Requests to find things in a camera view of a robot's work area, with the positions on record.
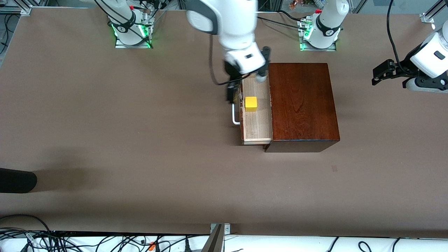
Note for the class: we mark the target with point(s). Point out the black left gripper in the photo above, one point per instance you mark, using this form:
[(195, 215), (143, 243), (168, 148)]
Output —
[(399, 67)]

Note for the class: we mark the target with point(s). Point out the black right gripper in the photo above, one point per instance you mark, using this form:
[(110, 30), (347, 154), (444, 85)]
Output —
[(231, 71)]

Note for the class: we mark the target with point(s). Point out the yellow block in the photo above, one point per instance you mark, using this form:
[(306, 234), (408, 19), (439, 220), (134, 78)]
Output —
[(251, 104)]

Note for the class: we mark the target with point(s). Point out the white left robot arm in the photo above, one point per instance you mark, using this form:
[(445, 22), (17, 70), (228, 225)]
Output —
[(329, 17)]

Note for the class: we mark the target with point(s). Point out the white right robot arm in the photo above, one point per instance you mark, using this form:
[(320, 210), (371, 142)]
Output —
[(231, 21)]

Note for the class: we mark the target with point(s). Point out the dark wooden cabinet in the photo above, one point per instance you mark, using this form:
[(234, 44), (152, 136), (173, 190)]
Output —
[(301, 101)]

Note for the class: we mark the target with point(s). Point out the black cylinder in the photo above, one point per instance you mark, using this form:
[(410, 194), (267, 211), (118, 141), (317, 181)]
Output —
[(17, 180)]

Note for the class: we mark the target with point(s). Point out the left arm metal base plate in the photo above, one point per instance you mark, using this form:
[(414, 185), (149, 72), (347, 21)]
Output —
[(316, 49)]

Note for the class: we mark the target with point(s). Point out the aluminium profile rail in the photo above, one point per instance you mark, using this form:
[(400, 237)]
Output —
[(15, 10), (432, 12)]

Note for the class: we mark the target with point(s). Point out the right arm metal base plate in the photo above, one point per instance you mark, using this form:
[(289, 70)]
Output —
[(133, 46)]

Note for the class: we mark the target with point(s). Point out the grey metal support bracket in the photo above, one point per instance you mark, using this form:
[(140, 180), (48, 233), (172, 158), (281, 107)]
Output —
[(217, 238)]

